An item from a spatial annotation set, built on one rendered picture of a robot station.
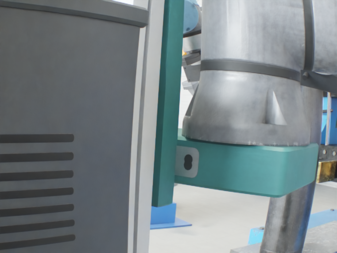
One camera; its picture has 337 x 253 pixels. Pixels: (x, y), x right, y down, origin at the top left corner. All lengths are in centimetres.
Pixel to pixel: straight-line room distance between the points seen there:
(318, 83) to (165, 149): 62
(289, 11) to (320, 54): 7
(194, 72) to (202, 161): 74
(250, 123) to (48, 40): 30
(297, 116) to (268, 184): 10
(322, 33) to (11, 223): 44
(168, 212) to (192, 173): 228
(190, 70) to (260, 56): 76
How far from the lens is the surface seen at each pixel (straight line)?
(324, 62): 59
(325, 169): 214
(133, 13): 35
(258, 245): 198
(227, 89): 54
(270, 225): 178
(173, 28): 57
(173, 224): 285
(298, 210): 173
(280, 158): 51
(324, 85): 110
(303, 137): 57
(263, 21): 55
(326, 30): 56
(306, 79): 111
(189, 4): 106
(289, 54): 57
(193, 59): 121
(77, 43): 32
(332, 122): 241
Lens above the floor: 76
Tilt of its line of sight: 3 degrees down
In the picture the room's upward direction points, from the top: 4 degrees clockwise
